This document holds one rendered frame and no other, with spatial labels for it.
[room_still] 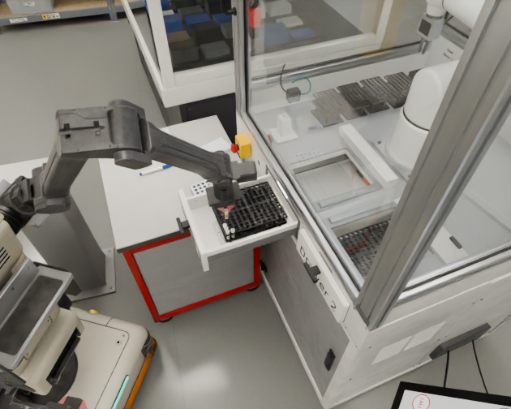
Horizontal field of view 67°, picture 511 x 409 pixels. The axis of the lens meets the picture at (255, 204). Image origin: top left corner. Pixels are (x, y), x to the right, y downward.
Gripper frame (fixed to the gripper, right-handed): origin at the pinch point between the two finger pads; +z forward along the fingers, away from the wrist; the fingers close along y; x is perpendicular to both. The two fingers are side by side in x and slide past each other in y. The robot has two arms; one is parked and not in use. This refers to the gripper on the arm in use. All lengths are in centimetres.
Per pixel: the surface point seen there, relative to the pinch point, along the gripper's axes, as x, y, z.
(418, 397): 65, -31, -9
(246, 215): -1.3, -7.0, 8.0
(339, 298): 35.8, -25.2, 2.2
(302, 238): 13.4, -22.0, 5.1
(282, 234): 7.1, -17.3, 11.0
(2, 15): -371, 168, 116
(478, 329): 44, -95, 63
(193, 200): -13.7, 9.8, 10.2
